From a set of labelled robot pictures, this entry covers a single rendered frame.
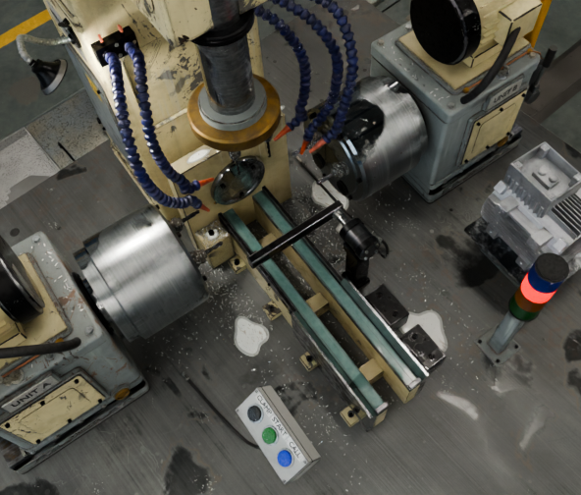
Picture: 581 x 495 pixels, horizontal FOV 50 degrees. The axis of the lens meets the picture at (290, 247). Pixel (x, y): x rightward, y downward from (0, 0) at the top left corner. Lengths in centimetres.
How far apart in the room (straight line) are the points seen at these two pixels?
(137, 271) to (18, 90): 223
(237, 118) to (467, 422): 85
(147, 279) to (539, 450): 93
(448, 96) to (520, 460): 82
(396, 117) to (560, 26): 216
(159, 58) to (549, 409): 114
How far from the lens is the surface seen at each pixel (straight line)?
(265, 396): 122
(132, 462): 154
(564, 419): 159
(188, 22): 101
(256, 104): 120
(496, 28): 149
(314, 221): 143
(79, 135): 252
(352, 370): 140
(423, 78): 152
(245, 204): 162
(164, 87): 140
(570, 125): 311
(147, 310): 131
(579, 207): 146
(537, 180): 145
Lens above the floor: 225
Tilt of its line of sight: 61 degrees down
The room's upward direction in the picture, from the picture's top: 6 degrees counter-clockwise
